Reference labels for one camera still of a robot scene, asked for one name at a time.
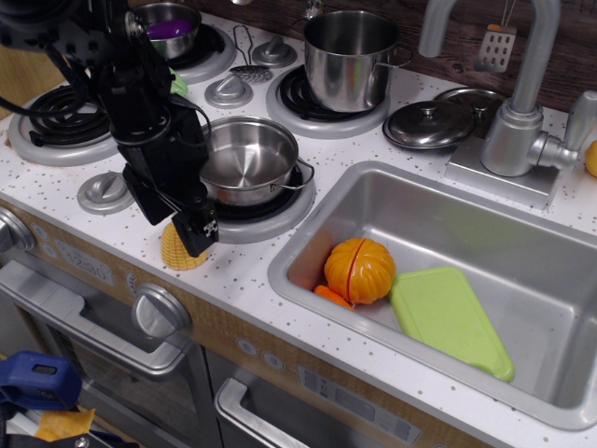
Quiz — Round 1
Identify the dark steel pot lid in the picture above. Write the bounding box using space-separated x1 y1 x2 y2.
382 100 476 150

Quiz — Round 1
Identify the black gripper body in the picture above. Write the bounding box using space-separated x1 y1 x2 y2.
111 95 216 226

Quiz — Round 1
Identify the left oven door handle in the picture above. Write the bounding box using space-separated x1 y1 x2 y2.
1 261 186 381

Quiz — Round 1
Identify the large oven dial knob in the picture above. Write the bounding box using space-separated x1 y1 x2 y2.
131 283 191 340

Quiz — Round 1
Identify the yellow toy lemon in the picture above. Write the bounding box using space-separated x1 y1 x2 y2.
585 141 597 177

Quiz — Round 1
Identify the tall steel pot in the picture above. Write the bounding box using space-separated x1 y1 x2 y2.
302 10 413 113

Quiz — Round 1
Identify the middle stove knob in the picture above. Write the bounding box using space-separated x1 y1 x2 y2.
204 74 254 109

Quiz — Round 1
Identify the back right stove burner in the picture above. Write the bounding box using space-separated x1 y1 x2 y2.
266 65 391 140

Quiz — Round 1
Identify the silver sink basin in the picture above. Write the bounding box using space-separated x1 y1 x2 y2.
268 161 596 430

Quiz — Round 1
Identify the silver toy faucet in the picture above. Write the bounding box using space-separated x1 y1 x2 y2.
445 0 596 210

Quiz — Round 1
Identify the orange toy slice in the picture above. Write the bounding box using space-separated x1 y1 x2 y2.
312 285 354 311

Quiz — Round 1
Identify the green toy bitter gourd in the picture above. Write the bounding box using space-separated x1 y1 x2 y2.
169 68 188 97

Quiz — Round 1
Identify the front left stove knob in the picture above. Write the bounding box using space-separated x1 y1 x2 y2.
77 172 134 216

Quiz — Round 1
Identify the metal masher utensil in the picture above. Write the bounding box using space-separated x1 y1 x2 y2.
229 24 273 84

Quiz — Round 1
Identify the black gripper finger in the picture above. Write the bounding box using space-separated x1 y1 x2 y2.
172 212 219 258

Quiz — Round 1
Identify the small steel pan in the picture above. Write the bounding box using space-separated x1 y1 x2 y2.
201 116 314 206

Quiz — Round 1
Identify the right oven door handle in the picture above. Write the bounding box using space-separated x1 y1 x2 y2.
214 378 307 448

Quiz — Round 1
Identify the left edge oven knob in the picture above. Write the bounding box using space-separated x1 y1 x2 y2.
0 207 36 253

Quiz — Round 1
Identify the stove knob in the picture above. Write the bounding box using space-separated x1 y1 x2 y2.
77 172 134 216
251 35 298 68
204 74 254 109

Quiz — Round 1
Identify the green plastic cutting board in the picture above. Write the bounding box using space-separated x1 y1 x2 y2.
388 266 515 383

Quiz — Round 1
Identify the hanging slotted spatula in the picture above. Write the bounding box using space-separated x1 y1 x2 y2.
474 1 517 74

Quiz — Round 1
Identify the steel bowl back left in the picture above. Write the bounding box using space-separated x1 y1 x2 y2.
132 3 202 60

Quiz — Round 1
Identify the oven door handle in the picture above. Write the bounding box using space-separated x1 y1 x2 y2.
214 378 307 448
1 261 186 381

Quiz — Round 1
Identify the yellow toy corn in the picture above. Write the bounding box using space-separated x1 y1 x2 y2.
160 223 208 271

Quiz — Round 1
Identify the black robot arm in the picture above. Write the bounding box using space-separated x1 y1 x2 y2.
1 1 218 258

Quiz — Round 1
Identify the stove burner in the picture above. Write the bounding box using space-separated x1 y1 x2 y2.
169 24 236 84
8 86 118 167
266 65 391 140
215 159 315 245

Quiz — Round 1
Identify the front left stove burner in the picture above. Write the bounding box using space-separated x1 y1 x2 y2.
8 86 118 167

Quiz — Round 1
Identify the back left stove burner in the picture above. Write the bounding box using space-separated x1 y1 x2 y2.
169 24 236 84

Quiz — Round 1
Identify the back stove knob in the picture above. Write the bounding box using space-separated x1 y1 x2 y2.
251 35 298 68

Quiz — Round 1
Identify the orange toy pumpkin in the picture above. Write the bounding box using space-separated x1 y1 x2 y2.
324 238 396 305

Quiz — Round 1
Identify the front right stove burner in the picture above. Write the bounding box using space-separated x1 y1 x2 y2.
215 159 315 245

